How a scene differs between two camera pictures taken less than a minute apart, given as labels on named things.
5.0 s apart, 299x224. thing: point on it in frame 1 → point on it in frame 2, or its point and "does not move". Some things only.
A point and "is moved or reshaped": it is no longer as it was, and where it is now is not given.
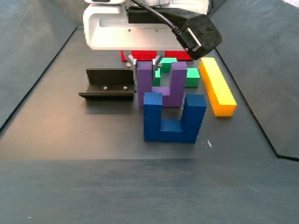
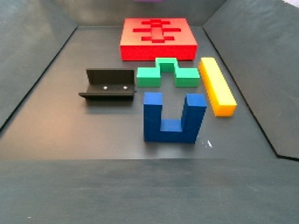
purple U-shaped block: [173, 94] is moved or reshaped
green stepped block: [164, 67] does not move
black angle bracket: [109, 83] does not move
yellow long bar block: [216, 87] does not move
